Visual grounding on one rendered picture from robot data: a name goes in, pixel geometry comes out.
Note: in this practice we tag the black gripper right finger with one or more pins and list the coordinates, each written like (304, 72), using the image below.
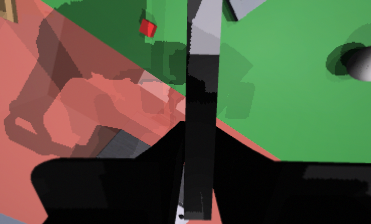
(251, 188)

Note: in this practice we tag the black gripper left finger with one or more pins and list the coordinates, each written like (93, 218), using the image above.
(149, 182)

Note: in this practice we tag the green putting mat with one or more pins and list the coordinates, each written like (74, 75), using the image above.
(282, 80)

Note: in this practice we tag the red rectangular block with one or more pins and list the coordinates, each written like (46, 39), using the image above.
(148, 28)

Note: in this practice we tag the white ball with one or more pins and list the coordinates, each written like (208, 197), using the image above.
(359, 65)

